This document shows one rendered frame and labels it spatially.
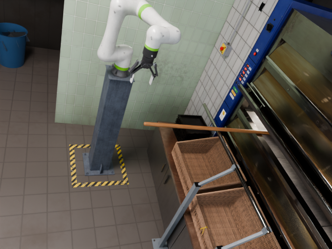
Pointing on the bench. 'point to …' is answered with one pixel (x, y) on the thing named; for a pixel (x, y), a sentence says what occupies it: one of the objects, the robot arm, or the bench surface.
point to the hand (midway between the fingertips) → (141, 81)
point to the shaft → (204, 128)
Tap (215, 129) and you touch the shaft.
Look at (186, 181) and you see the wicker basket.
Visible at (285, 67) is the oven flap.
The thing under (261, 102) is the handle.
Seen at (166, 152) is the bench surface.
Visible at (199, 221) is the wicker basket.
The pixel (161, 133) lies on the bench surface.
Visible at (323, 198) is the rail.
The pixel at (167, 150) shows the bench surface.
